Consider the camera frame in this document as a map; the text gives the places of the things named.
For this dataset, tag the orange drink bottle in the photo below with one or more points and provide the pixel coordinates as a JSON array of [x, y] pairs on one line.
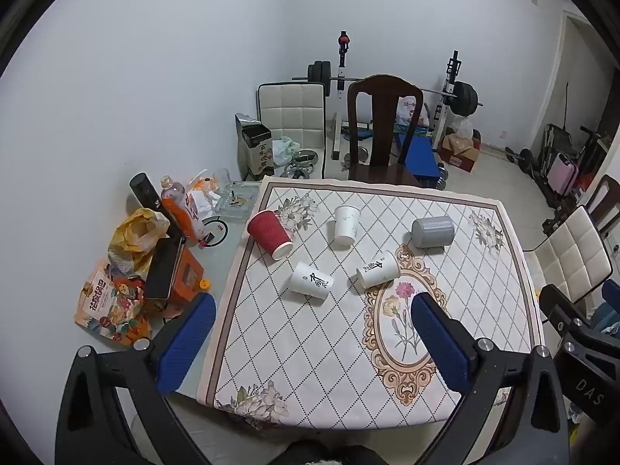
[[181, 213]]

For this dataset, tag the black folded cart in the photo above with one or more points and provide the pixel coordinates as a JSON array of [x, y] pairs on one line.
[[557, 138]]

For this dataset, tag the clear glass cup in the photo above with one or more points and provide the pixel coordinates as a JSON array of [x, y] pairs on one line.
[[222, 179]]

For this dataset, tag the cardboard box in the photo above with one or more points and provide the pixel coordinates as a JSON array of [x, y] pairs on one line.
[[460, 152]]

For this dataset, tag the white and red plastic bag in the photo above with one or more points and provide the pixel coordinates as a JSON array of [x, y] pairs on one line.
[[409, 111]]

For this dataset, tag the floral diamond pattern tablecloth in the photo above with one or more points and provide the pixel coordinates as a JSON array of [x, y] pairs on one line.
[[315, 348]]

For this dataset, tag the white squat rack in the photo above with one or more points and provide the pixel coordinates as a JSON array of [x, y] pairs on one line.
[[341, 87]]

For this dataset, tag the clear plastic bag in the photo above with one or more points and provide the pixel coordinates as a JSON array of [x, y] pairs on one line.
[[464, 128]]

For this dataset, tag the orange box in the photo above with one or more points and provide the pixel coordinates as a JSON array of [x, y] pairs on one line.
[[189, 276]]

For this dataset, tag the blue weight bench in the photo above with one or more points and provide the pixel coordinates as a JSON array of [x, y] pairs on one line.
[[421, 155]]

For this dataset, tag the grey cup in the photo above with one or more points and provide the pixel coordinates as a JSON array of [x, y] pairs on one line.
[[433, 232]]

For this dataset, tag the plain white paper cup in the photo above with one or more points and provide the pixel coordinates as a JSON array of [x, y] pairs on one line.
[[346, 223]]

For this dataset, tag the yellow plastic bag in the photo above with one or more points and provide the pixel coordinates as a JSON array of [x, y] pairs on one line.
[[135, 232]]

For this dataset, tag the red ribbed paper cup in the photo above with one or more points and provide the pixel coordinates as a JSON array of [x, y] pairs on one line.
[[267, 232]]

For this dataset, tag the black cylinder bottle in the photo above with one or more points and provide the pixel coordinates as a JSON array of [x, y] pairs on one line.
[[145, 191]]

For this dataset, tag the orange snack packet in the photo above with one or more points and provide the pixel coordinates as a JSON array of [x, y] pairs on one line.
[[109, 307]]

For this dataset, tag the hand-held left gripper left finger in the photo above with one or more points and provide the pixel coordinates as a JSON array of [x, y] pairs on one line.
[[186, 344]]

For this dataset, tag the dark tea box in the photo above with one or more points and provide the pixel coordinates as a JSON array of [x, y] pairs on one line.
[[254, 152]]

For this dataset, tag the dark wooden chair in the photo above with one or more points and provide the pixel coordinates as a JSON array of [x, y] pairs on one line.
[[385, 106], [608, 198]]

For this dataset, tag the glass ashtray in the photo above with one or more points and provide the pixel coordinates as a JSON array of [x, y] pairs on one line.
[[236, 199]]

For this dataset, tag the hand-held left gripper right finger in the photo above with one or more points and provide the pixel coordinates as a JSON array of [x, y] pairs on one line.
[[443, 344]]

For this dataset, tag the metal bowls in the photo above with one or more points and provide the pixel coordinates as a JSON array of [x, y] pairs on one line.
[[302, 161]]

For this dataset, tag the white cup with black print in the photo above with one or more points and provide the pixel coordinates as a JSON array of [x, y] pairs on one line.
[[378, 271], [310, 282]]

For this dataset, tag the black tablet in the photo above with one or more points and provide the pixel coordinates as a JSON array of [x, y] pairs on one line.
[[163, 269]]

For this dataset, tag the pale green plastic bag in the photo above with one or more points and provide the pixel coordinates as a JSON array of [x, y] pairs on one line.
[[285, 149]]

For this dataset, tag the white and orange packet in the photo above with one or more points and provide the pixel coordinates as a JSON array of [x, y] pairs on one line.
[[201, 201]]

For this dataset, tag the white padded chair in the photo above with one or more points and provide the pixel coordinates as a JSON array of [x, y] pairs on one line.
[[290, 111], [574, 252]]

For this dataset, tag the pink suitcase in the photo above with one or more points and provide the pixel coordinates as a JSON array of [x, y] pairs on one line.
[[564, 172]]

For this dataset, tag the barbell with black plates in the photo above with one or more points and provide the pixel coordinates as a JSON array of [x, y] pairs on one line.
[[465, 97]]

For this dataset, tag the black dumbbell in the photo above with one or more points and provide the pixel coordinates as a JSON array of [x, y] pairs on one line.
[[520, 157]]

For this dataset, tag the small orange cap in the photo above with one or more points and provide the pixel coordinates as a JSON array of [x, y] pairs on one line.
[[206, 284]]

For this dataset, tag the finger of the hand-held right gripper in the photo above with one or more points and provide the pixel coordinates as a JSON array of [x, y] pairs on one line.
[[566, 307]]

